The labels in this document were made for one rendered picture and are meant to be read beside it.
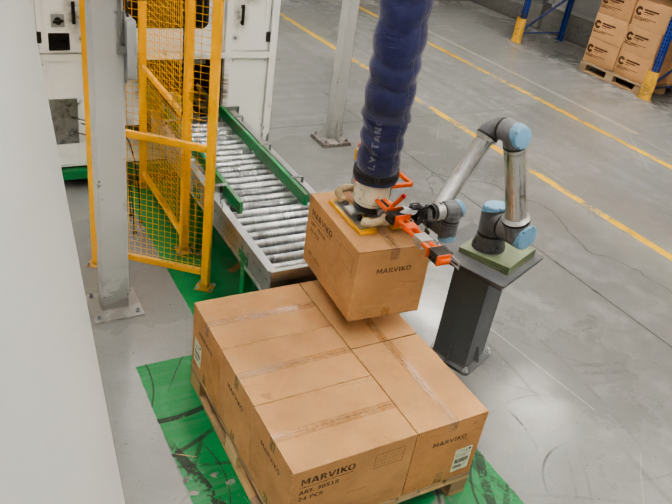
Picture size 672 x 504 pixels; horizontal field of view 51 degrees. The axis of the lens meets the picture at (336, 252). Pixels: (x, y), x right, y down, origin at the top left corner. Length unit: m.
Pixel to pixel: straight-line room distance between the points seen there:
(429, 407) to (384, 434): 0.29
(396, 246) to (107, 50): 1.73
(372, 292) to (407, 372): 0.42
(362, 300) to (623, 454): 1.76
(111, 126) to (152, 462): 1.73
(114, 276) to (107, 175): 0.67
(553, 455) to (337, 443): 1.48
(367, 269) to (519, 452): 1.38
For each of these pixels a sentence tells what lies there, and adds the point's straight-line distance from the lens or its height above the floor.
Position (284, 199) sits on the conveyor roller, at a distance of 4.74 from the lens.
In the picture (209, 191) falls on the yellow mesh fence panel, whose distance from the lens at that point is 4.37.
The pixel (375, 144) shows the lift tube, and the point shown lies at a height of 1.49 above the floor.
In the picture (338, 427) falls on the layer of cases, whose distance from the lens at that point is 3.10.
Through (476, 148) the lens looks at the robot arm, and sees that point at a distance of 3.63.
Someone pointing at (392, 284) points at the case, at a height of 0.86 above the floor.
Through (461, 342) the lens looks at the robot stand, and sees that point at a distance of 4.35.
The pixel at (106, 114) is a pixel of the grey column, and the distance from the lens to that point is 3.93.
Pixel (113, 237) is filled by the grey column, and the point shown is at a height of 0.53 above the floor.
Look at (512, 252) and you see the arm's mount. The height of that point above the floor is 0.80.
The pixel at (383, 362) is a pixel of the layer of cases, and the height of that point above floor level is 0.54.
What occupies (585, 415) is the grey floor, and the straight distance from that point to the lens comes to 4.46.
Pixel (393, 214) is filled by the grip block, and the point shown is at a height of 1.21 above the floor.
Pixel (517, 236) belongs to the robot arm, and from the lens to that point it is 3.85.
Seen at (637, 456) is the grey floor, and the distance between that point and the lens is 4.37.
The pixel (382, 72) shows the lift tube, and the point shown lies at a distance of 3.19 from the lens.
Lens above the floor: 2.73
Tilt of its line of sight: 31 degrees down
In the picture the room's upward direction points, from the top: 9 degrees clockwise
